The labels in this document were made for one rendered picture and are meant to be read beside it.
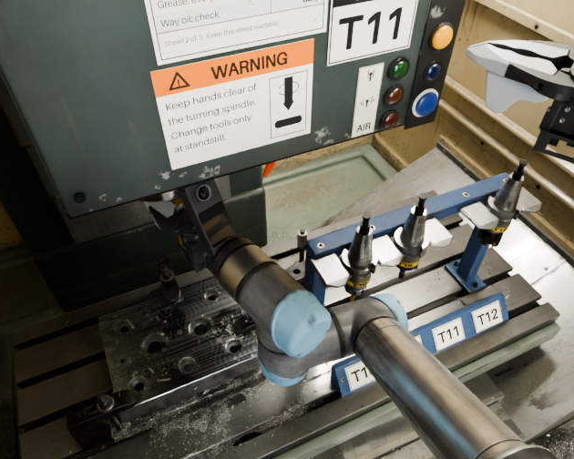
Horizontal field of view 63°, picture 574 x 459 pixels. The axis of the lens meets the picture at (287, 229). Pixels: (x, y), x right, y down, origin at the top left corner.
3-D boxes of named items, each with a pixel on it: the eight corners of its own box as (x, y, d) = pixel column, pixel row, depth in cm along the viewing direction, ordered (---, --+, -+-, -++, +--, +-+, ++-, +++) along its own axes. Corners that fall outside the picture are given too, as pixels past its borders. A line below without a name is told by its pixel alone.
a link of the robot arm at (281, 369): (338, 375, 71) (344, 337, 63) (266, 397, 69) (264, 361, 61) (319, 331, 76) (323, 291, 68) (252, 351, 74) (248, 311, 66)
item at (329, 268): (354, 282, 81) (355, 279, 81) (327, 292, 80) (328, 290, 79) (335, 254, 86) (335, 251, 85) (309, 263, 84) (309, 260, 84)
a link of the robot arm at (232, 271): (232, 280, 59) (281, 249, 63) (211, 259, 61) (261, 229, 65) (236, 313, 64) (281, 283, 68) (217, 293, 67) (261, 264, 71)
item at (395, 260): (408, 261, 84) (408, 259, 84) (383, 271, 83) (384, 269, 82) (386, 236, 89) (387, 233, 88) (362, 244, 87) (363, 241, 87)
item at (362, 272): (359, 248, 88) (361, 239, 86) (383, 268, 85) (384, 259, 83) (333, 263, 85) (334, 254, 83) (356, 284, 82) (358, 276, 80)
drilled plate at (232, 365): (262, 365, 100) (261, 353, 96) (124, 423, 91) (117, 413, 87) (226, 286, 114) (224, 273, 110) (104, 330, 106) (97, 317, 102)
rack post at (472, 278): (486, 287, 119) (528, 200, 97) (468, 294, 117) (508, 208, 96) (459, 260, 125) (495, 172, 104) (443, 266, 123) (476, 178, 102)
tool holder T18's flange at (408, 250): (418, 232, 91) (421, 223, 89) (432, 256, 86) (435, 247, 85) (387, 238, 90) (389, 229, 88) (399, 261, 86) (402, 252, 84)
